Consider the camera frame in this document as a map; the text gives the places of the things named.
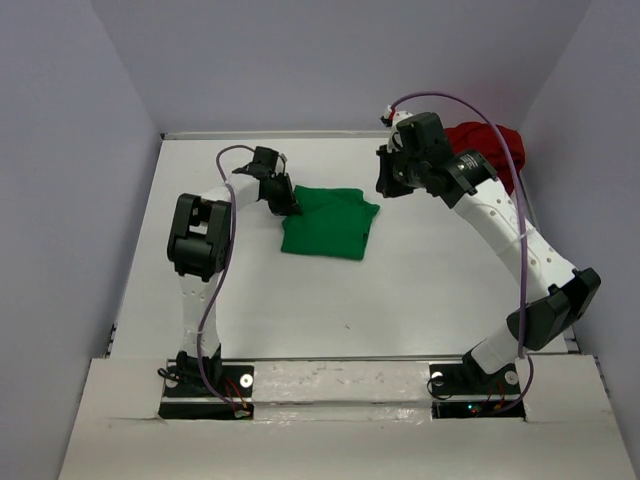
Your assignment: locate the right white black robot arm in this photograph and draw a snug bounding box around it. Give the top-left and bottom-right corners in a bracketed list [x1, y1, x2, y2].
[376, 111, 601, 397]

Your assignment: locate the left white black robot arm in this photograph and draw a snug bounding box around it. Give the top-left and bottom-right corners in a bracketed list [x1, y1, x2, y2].
[162, 145, 302, 404]

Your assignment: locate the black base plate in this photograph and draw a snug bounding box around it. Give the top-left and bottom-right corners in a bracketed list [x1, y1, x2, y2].
[426, 363, 526, 420]
[157, 362, 255, 421]

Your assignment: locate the red t shirt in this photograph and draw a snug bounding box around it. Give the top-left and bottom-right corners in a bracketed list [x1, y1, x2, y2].
[445, 122, 526, 195]

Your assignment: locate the green t shirt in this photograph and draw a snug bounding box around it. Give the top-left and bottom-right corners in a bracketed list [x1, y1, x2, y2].
[281, 185, 380, 261]

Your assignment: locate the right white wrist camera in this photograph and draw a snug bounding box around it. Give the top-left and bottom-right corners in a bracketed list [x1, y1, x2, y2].
[380, 105, 413, 151]

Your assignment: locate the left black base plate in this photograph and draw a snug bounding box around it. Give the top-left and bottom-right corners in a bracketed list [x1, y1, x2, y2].
[157, 362, 255, 421]

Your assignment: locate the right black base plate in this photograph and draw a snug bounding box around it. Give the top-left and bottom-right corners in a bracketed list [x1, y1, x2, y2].
[426, 363, 526, 420]

